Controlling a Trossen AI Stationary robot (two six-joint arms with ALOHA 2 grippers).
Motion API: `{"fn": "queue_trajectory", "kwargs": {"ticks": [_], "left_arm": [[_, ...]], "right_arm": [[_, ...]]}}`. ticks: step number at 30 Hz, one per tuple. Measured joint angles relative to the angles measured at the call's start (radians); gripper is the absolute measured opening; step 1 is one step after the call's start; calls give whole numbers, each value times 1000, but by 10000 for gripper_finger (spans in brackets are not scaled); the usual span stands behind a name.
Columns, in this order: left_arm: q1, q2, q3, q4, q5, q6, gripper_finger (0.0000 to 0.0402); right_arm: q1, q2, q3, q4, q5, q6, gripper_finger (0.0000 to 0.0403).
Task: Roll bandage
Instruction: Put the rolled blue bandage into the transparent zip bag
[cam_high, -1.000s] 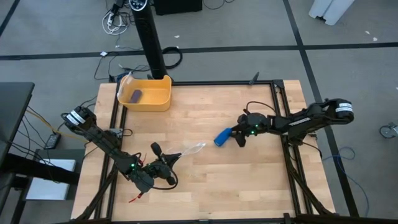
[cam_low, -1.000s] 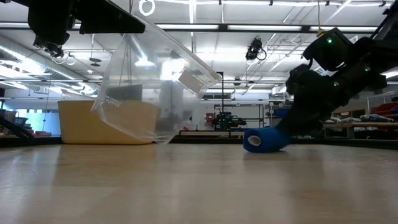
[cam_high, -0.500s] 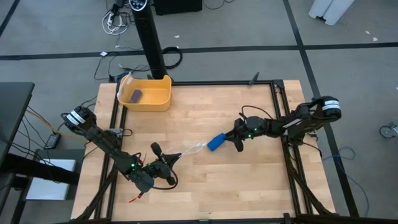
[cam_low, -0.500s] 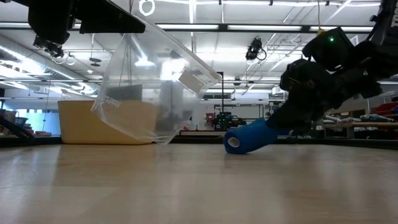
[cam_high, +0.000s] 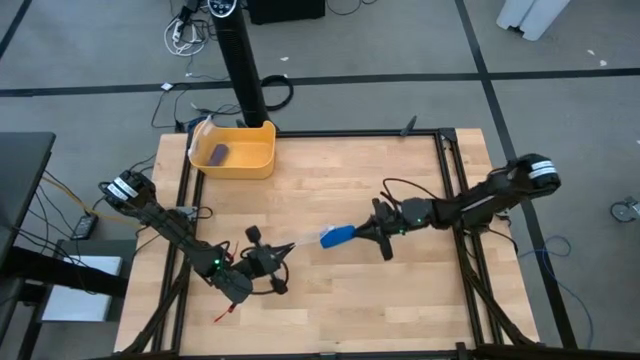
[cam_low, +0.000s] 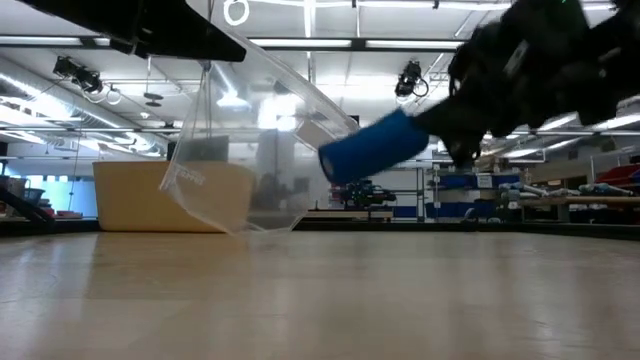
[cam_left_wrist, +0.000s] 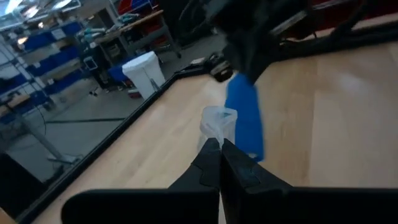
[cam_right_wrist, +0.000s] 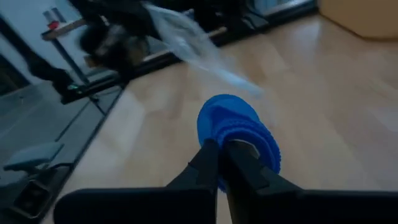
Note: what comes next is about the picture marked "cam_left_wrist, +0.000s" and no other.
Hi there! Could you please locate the grey metal table leg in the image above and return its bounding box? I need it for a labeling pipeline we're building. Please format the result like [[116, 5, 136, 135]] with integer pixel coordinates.
[[17, 116, 78, 166]]

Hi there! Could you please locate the red storage bin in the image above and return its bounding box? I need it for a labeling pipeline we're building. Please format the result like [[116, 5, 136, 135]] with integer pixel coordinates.
[[118, 0, 156, 15]]

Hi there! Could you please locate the blue floor bin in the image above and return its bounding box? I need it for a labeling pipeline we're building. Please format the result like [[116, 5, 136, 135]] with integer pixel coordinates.
[[108, 63, 131, 83]]

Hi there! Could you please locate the metal shelf with blue bins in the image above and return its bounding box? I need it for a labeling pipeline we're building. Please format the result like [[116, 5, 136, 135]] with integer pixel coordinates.
[[0, 20, 86, 97]]

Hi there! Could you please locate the grey rolled bundle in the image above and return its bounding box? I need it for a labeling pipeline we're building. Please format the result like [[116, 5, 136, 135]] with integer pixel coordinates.
[[81, 27, 108, 37], [119, 14, 141, 25]]

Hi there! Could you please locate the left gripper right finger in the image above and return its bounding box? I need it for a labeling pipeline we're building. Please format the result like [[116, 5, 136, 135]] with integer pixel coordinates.
[[221, 139, 398, 224]]

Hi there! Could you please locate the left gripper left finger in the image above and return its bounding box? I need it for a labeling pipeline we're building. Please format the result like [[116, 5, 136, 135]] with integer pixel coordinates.
[[62, 138, 222, 224]]

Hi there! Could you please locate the clear plastic zip bag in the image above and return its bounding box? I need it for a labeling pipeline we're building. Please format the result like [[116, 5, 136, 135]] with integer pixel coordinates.
[[198, 105, 239, 150]]

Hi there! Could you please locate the blue elastic bandage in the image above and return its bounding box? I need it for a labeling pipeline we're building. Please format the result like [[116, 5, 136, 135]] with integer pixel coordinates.
[[224, 73, 265, 162]]

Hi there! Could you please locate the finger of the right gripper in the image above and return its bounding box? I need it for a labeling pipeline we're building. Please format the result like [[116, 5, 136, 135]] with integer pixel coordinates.
[[225, 43, 252, 82], [248, 40, 277, 83]]

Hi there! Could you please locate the white trash can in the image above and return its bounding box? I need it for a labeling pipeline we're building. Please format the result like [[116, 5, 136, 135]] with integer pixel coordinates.
[[121, 51, 166, 100]]

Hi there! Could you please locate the wooden workbench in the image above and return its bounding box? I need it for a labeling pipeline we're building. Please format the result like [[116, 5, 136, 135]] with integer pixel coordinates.
[[93, 9, 183, 60]]

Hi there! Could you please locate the black aluminium table frame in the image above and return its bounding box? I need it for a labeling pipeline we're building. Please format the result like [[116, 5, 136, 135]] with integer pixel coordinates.
[[15, 18, 398, 224]]

